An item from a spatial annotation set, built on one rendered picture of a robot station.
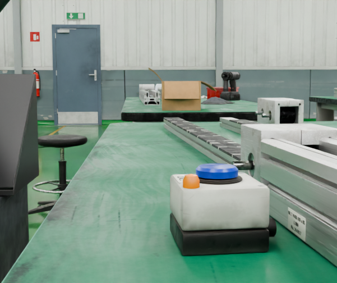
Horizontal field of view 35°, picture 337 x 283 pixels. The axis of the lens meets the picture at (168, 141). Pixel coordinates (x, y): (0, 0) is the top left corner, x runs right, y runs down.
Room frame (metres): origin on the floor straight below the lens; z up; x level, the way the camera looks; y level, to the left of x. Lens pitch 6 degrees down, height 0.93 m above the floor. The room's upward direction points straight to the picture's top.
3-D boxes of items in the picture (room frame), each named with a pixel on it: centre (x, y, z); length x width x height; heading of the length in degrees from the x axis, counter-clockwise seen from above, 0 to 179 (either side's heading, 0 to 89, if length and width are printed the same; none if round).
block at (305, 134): (0.68, -0.14, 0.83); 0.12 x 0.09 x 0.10; 98
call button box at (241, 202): (0.51, -0.05, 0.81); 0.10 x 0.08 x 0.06; 98
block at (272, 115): (1.65, -0.34, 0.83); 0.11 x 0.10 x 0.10; 98
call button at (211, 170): (0.51, -0.05, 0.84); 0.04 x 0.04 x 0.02
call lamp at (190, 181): (0.47, -0.02, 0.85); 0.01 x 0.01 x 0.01
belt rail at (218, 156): (1.32, -0.07, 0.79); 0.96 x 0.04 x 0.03; 8
